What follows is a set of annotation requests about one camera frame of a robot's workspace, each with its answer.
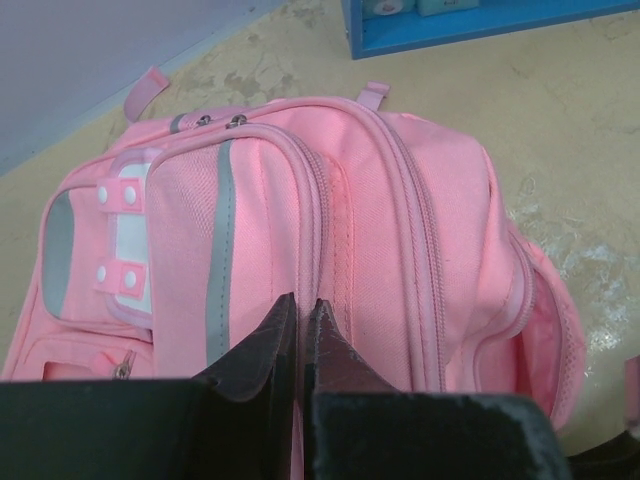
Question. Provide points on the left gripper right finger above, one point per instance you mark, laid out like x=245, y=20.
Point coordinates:
x=357, y=426

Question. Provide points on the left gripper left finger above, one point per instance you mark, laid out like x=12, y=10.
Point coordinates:
x=81, y=409

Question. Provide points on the pink student backpack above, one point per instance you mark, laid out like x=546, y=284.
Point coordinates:
x=159, y=256

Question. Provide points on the blue yellow pink shelf unit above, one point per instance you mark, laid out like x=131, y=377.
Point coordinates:
x=398, y=32

